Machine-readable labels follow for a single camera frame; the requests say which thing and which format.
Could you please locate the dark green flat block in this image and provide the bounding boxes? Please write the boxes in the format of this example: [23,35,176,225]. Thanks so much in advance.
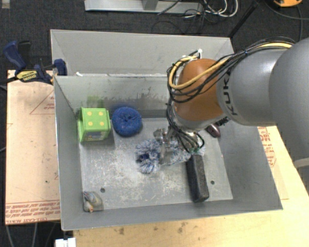
[186,154,210,203]

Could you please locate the small grey toy animal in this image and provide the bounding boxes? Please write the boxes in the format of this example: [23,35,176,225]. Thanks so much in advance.
[82,191,104,213]

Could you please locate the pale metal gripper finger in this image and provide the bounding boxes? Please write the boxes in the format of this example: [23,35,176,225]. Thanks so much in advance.
[153,128,168,144]
[160,138,172,165]

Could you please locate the blue round scouring pad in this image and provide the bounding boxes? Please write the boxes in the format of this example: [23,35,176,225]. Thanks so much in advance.
[111,106,143,138]

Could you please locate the dark red-brown oval object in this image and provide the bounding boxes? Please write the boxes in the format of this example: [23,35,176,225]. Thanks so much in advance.
[205,124,221,138]

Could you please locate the brown cardboard board, red print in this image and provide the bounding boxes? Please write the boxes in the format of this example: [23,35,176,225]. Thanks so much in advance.
[5,69,289,225]

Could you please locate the blue and white rope toy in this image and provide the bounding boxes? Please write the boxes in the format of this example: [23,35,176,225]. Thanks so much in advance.
[134,138,205,175]

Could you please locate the green dice box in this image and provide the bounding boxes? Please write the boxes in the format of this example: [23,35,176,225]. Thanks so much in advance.
[77,107,112,143]

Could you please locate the grey metal bin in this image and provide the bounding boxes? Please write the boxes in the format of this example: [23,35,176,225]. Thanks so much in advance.
[50,29,283,232]

